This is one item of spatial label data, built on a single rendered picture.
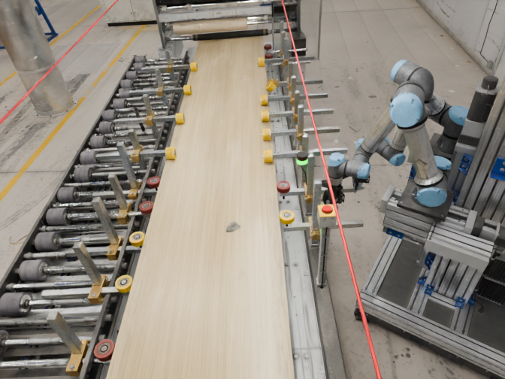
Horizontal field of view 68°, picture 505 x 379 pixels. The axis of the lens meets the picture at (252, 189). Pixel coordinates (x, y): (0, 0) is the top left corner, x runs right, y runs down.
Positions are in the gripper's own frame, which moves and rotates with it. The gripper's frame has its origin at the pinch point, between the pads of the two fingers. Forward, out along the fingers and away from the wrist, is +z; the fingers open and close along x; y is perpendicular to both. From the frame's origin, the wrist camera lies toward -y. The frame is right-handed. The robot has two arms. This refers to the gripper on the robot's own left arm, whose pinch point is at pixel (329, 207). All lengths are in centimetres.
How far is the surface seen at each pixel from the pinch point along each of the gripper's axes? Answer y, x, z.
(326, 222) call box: 29.5, -20.0, -24.7
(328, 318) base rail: 45, -24, 23
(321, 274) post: 27.6, -19.3, 13.5
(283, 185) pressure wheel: -29.8, -13.3, 2.0
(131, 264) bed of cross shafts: -26, -108, 22
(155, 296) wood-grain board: 15, -97, 3
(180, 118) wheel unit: -126, -53, -3
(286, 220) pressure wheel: -3.4, -23.5, 2.7
